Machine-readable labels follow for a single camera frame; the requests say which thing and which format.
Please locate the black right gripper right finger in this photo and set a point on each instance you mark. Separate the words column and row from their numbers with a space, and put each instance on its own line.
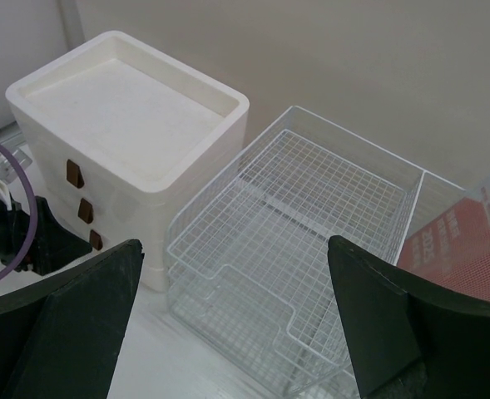
column 408, row 337

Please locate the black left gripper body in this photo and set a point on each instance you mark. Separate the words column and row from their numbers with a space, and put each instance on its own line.
column 14, row 229

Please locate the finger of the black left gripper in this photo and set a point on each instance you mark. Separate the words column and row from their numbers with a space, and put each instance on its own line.
column 54, row 247

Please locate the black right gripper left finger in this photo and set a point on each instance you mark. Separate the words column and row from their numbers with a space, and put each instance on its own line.
column 61, row 337

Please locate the red booklet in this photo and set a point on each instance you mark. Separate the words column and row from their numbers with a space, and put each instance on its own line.
column 453, row 250

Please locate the white three-drawer storage box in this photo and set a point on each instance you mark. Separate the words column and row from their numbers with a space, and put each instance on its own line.
column 124, row 136

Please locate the aluminium frame rail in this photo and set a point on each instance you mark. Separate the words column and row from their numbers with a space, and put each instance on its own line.
column 11, row 136

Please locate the white wire mesh organizer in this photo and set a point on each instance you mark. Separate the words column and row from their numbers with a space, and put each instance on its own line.
column 247, row 256

